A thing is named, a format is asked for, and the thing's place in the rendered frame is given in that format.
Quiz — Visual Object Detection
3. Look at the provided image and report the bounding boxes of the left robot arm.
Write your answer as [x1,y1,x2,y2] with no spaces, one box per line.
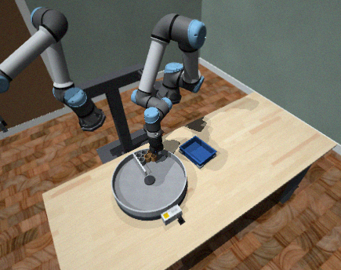
[131,13,206,133]

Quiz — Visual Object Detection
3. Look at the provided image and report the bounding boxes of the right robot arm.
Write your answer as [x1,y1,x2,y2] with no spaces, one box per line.
[0,7,103,129]

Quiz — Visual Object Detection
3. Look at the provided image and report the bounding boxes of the blue open-top crate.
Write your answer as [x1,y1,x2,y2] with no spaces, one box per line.
[179,136,217,166]

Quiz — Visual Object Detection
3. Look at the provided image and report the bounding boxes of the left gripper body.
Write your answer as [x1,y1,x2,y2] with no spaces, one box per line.
[143,124,164,154]

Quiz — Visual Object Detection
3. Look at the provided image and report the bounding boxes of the grey round turntable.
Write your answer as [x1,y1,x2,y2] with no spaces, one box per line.
[111,148,187,226]

